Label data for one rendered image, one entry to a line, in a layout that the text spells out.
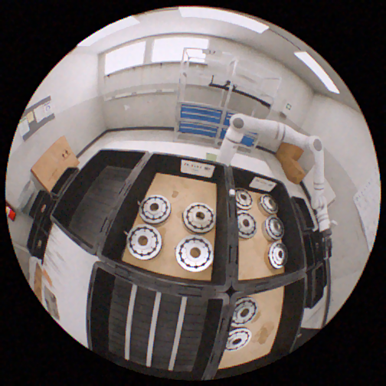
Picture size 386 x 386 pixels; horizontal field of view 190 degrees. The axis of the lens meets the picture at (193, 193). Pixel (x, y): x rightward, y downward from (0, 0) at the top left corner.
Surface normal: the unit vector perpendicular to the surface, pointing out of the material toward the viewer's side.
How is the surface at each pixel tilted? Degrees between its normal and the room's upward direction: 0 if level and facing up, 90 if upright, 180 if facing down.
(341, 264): 90
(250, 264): 0
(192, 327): 0
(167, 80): 90
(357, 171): 90
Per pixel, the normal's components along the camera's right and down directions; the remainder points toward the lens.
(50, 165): 1.00, 0.00
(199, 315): 0.13, -0.61
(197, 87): -0.07, 0.78
